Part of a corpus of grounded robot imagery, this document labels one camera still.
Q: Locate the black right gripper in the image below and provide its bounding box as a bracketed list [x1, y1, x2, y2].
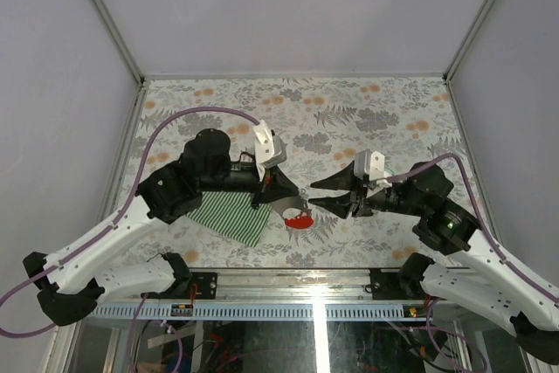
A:
[307, 158, 425, 219]

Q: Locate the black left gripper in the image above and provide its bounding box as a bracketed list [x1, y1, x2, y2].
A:
[202, 162, 302, 211]

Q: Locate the red keyring fob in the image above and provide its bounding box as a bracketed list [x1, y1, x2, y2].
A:
[272, 196, 314, 230]

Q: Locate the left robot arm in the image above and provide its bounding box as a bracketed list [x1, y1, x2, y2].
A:
[23, 125, 299, 326]

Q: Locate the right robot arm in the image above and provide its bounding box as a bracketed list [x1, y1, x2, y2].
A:
[310, 159, 558, 365]

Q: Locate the green striped cloth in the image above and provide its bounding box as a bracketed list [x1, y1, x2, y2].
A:
[188, 191, 272, 247]

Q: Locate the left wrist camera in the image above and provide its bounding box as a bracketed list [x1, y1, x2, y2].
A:
[253, 120, 287, 181]

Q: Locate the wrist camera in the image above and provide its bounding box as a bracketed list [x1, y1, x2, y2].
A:
[253, 120, 287, 181]
[353, 149, 392, 189]

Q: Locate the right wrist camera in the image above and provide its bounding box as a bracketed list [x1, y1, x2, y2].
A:
[353, 149, 392, 189]

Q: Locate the aluminium front rail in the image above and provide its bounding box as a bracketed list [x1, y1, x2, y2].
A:
[104, 266, 535, 304]

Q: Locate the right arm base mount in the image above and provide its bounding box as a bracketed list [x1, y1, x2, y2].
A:
[363, 268, 416, 301]

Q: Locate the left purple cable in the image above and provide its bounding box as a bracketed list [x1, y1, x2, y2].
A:
[0, 106, 261, 339]

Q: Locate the purple cable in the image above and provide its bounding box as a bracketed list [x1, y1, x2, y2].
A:
[386, 152, 559, 373]
[0, 106, 261, 339]

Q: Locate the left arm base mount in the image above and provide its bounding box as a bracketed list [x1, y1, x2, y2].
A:
[190, 272, 218, 301]

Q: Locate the slotted cable duct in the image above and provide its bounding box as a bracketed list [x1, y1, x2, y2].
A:
[93, 302, 406, 321]

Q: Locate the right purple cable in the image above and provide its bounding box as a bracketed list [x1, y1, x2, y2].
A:
[386, 152, 559, 373]

